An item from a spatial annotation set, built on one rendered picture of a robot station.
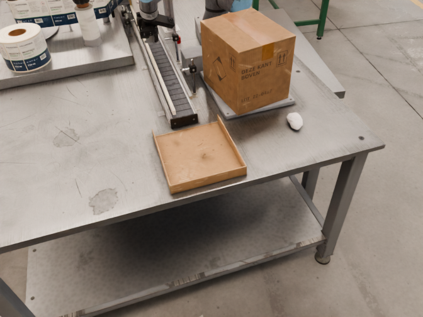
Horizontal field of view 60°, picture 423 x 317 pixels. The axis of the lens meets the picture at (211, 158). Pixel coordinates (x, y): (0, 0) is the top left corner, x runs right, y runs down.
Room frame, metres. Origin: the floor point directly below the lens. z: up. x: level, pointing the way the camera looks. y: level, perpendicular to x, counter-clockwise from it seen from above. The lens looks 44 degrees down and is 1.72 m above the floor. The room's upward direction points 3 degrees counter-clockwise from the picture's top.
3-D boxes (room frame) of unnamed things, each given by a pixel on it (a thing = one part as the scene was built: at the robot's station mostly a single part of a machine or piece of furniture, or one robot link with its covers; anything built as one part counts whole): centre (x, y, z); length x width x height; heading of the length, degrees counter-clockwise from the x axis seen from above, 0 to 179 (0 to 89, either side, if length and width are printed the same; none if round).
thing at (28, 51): (1.60, 0.84, 0.95); 0.20 x 0.20 x 0.14
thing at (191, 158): (0.95, 0.05, 0.85); 0.30 x 0.26 x 0.04; 15
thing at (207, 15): (1.86, -0.07, 0.94); 0.15 x 0.15 x 0.10
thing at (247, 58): (1.32, -0.16, 0.99); 0.30 x 0.24 x 0.27; 25
